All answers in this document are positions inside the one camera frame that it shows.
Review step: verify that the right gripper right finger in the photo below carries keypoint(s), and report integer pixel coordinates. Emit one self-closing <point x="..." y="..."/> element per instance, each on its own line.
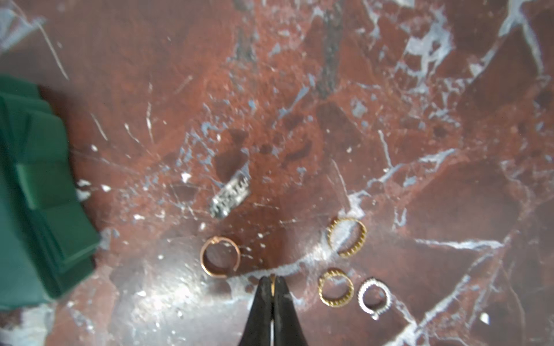
<point x="287" y="327"/>

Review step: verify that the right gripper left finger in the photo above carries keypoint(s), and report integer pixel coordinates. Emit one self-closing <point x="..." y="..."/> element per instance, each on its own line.
<point x="257" y="330"/>

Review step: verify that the green jewelry box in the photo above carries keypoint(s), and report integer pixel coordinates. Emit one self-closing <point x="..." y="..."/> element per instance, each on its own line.
<point x="47" y="240"/>

